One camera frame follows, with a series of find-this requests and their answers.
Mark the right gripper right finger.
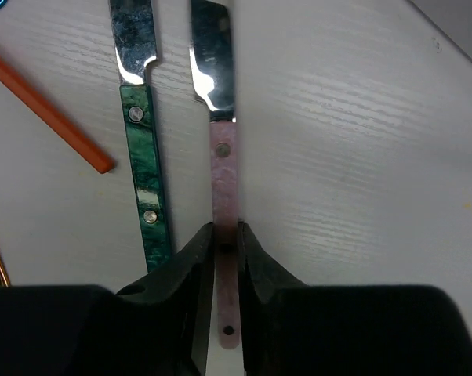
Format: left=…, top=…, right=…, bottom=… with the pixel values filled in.
left=237, top=222, right=306, bottom=375

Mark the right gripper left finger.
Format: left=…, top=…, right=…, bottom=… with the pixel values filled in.
left=117, top=223, right=214, bottom=375

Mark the knife green handle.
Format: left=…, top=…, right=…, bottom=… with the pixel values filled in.
left=108, top=0, right=173, bottom=274

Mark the knife pink handle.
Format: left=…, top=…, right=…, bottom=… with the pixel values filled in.
left=187, top=0, right=243, bottom=349

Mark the orange chopstick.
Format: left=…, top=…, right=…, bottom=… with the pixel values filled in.
left=0, top=57, right=116, bottom=174

